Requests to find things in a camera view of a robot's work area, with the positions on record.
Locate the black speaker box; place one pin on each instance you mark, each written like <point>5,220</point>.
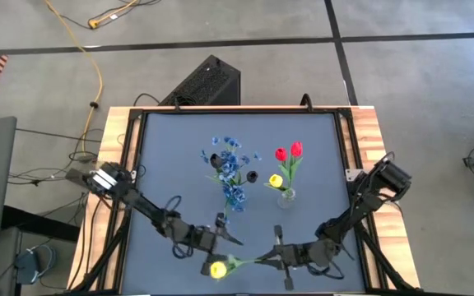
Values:
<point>208,82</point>

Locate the blue artificial flower bunch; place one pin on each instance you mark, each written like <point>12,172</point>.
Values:
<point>230,168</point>

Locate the black diagonal support strut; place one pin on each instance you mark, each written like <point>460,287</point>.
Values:
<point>379,258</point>
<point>103,257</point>

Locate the red artificial tulip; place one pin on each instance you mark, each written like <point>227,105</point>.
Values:
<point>296,149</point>
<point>281,154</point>

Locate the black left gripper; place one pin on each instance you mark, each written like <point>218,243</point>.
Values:
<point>204,239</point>

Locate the yellow artificial tulip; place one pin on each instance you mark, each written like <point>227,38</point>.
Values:
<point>276,180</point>
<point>218,270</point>

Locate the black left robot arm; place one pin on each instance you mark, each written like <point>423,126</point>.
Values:
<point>146,205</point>

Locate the silver metal bracket plate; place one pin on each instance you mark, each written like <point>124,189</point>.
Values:
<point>352,175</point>

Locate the black floor beam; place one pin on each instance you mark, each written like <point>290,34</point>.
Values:
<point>39,225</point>

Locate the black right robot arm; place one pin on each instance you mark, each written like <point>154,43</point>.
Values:
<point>364,205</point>

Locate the black artificial tulip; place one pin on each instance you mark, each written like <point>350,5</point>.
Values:
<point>252,177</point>
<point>216,160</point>

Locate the clear glass vase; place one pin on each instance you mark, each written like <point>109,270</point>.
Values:
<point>284,201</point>

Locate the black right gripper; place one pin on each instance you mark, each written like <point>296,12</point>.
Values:
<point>298,255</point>

